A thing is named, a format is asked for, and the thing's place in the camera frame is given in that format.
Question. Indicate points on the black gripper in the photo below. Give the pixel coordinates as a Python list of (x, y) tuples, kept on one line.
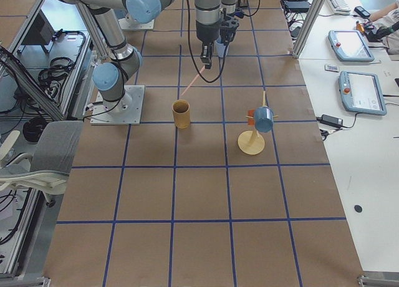
[(225, 41), (207, 34)]

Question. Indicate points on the pink chopstick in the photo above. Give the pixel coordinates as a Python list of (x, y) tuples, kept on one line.
[(195, 78)]

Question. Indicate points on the light blue plastic cup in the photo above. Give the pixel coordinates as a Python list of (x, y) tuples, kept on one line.
[(221, 48)]

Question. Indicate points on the bamboo wooden cup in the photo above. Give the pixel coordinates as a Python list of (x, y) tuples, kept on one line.
[(181, 114)]

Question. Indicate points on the orange mug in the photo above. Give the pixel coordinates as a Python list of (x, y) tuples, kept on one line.
[(261, 118)]

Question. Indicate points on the far teach pendant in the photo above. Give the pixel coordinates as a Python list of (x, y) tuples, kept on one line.
[(349, 46)]

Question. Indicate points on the teach pendant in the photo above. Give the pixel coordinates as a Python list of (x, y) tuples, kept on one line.
[(349, 46), (361, 92)]

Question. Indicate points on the black table power brick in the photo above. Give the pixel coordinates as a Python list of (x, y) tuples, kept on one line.
[(331, 121)]

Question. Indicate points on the near teach pendant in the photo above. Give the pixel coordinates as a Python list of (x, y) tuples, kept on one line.
[(361, 92)]

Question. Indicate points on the grey office chair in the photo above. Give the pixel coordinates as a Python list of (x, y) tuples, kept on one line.
[(47, 169)]

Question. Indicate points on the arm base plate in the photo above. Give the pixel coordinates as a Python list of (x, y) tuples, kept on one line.
[(128, 110), (128, 23)]

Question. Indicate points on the aluminium frame post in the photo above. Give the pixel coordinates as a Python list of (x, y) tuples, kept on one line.
[(312, 15)]

